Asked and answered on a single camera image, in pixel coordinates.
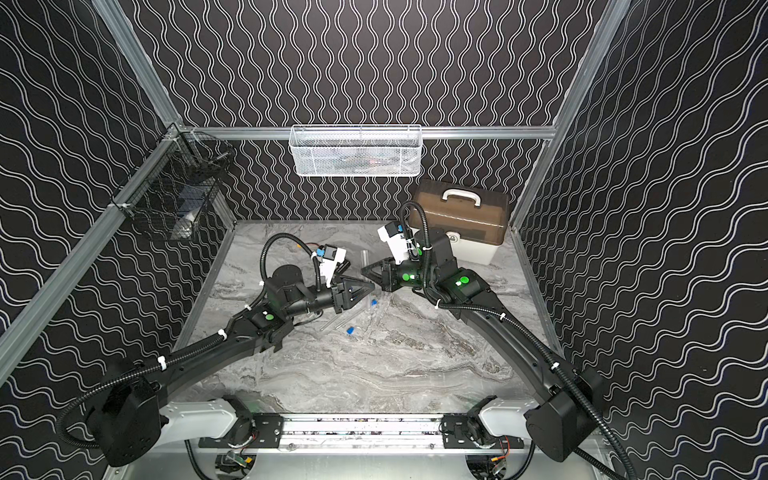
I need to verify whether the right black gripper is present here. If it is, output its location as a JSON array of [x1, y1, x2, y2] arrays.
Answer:
[[362, 254, 437, 295]]

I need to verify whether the clear test tube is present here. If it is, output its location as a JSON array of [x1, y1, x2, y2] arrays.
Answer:
[[360, 298, 380, 324], [360, 250, 369, 275], [319, 313, 355, 333]]

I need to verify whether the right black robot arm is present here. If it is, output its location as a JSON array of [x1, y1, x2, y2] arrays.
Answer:
[[363, 200, 637, 479]]

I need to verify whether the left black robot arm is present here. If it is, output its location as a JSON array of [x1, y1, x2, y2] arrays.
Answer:
[[55, 233, 375, 467]]

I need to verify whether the brown lid white toolbox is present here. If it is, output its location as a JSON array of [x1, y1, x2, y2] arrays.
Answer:
[[413, 179, 511, 265]]

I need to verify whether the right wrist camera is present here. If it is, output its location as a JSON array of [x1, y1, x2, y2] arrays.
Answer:
[[377, 221, 420, 265]]

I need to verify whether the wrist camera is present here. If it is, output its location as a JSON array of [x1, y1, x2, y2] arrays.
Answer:
[[377, 221, 420, 265], [313, 244, 348, 288]]

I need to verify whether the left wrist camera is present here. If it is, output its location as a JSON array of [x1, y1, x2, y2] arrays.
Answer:
[[313, 244, 348, 288]]

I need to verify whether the white mesh wall basket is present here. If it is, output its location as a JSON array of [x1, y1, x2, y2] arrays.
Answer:
[[288, 124, 423, 177]]

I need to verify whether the aluminium front rail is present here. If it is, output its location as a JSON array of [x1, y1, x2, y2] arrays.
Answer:
[[119, 412, 607, 454]]

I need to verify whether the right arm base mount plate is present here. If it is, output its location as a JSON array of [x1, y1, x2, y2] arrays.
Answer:
[[438, 414, 525, 451]]

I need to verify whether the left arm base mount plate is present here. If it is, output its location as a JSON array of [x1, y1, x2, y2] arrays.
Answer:
[[197, 413, 284, 449]]

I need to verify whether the black wire wall basket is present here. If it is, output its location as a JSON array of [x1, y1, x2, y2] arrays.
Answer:
[[116, 131, 235, 242]]

